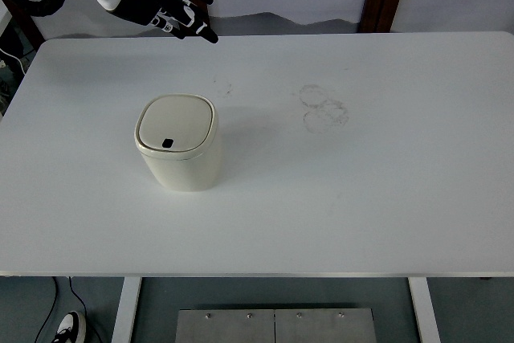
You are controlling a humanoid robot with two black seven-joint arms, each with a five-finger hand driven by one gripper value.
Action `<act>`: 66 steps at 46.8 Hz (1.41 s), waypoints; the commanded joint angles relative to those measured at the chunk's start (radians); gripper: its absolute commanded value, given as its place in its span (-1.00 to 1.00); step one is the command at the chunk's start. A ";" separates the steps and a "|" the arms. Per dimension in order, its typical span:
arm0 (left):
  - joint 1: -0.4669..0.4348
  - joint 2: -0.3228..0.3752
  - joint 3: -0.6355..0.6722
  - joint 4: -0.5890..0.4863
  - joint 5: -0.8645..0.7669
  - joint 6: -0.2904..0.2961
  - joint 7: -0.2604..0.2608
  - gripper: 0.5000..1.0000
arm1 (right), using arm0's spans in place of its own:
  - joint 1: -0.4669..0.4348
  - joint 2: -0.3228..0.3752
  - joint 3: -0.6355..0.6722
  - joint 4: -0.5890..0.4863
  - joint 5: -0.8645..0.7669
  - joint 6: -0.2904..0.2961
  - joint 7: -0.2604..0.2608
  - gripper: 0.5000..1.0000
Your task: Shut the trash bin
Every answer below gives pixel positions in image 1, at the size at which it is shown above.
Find grey metal plate with screws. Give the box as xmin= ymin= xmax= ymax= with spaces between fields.
xmin=274 ymin=307 xmax=377 ymax=343
xmin=175 ymin=309 xmax=276 ymax=343

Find white cable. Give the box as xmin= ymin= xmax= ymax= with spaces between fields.
xmin=0 ymin=50 xmax=27 ymax=76

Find person's black and white shoe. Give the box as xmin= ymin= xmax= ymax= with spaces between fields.
xmin=51 ymin=310 xmax=88 ymax=343

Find thin black floor cable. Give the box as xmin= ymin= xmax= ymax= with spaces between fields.
xmin=67 ymin=277 xmax=102 ymax=340

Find white table leg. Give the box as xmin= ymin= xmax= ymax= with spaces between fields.
xmin=111 ymin=277 xmax=142 ymax=343
xmin=408 ymin=277 xmax=442 ymax=343

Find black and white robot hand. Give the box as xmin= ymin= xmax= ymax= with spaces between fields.
xmin=94 ymin=0 xmax=220 ymax=45

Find cream plastic lidded trash bin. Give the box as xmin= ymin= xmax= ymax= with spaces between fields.
xmin=133 ymin=93 xmax=222 ymax=192

